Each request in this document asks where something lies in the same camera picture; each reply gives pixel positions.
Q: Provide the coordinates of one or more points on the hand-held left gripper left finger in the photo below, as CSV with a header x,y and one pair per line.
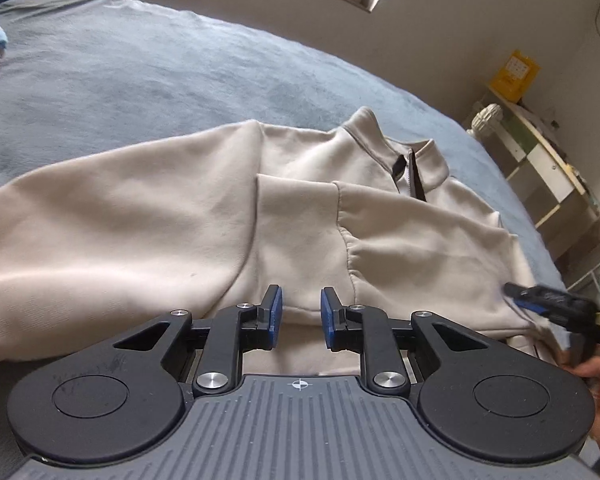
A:
x,y
276,315

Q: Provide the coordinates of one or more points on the beige zip jacket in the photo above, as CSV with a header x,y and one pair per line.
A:
x,y
155,210

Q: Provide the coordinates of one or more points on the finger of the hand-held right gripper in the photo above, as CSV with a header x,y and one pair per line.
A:
x,y
527,300

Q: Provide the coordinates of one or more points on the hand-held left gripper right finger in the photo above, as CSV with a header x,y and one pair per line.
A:
x,y
326,320

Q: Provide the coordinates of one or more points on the grey-blue bed blanket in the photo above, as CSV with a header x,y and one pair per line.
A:
x,y
130,70

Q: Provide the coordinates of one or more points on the white wooden desk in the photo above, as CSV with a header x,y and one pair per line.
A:
x,y
555,170

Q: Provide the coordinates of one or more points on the yellow box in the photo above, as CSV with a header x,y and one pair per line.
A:
x,y
512,76

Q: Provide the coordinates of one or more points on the white metal shoe rack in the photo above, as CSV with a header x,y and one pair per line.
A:
x,y
592,272

